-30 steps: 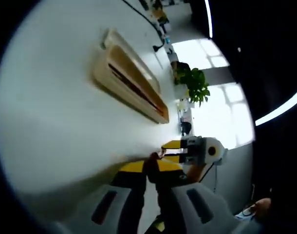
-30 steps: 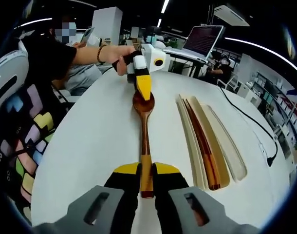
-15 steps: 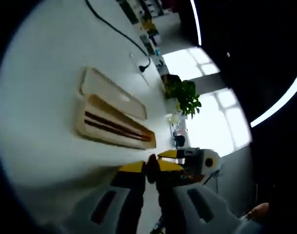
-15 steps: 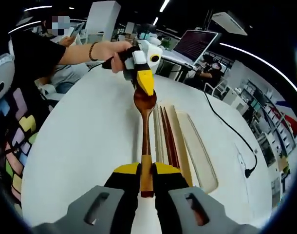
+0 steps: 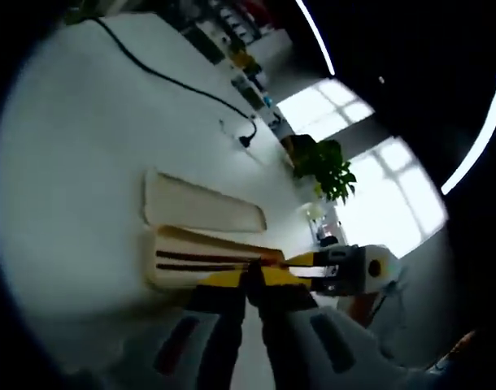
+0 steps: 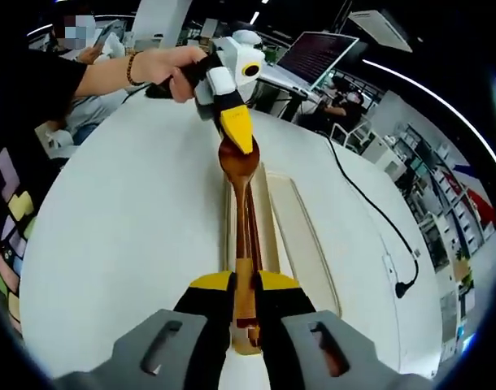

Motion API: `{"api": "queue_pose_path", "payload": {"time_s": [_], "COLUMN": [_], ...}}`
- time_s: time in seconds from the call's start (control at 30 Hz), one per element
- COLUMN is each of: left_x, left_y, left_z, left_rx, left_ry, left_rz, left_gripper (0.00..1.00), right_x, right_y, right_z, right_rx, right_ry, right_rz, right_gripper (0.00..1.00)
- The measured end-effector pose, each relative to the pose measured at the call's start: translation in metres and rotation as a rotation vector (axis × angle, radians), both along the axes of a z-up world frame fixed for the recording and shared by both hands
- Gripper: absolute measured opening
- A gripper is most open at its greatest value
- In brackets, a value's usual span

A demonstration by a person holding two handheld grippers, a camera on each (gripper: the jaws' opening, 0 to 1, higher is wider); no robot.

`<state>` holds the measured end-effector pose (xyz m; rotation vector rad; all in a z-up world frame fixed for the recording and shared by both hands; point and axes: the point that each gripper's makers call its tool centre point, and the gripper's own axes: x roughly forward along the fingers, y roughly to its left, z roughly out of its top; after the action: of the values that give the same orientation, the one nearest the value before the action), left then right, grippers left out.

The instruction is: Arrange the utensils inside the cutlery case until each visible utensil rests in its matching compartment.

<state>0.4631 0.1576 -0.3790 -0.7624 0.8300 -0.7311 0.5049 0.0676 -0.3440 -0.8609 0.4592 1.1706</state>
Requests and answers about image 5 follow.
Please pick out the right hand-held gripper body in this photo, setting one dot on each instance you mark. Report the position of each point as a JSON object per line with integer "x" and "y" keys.
{"x": 380, "y": 264}

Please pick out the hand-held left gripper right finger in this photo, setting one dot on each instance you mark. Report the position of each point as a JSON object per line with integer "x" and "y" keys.
{"x": 297, "y": 337}

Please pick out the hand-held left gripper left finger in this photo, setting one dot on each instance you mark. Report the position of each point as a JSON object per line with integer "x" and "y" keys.
{"x": 215, "y": 337}

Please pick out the dark wooden chopstick utensil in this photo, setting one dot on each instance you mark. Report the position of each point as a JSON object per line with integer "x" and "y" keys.
{"x": 191, "y": 267}
{"x": 191, "y": 256}

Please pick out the beige cutlery case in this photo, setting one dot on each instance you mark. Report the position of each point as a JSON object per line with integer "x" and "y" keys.
{"x": 179, "y": 243}

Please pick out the beige cutlery case lid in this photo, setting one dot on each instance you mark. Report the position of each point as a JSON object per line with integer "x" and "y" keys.
{"x": 199, "y": 199}

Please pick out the black grey handheld scanner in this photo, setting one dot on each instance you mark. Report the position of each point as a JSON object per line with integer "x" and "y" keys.
{"x": 328, "y": 240}

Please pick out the green potted plant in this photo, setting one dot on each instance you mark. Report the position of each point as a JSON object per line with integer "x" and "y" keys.
{"x": 329, "y": 166}

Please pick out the ceiling light strip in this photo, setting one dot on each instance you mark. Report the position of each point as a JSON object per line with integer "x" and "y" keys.
{"x": 479, "y": 138}
{"x": 317, "y": 40}

